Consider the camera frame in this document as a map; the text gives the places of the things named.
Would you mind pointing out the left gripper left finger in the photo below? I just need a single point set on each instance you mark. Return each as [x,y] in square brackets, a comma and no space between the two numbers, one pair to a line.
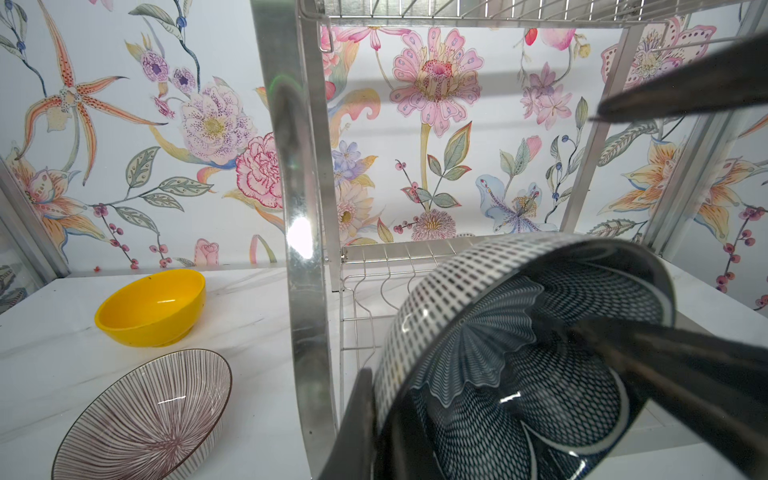
[352,453]

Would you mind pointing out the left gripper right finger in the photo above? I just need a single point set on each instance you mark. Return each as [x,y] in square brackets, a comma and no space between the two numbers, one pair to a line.
[716,387]

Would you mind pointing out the black white patterned bowl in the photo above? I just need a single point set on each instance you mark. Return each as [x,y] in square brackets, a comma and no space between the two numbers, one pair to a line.
[477,380]

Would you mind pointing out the silver two-tier dish rack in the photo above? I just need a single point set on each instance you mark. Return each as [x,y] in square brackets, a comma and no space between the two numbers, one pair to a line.
[290,50]

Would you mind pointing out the purple striped glass bowl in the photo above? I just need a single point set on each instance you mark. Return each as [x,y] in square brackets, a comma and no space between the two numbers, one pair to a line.
[161,420]

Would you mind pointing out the yellow plastic bowl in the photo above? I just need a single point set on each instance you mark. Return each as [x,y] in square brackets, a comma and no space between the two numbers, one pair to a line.
[155,311]

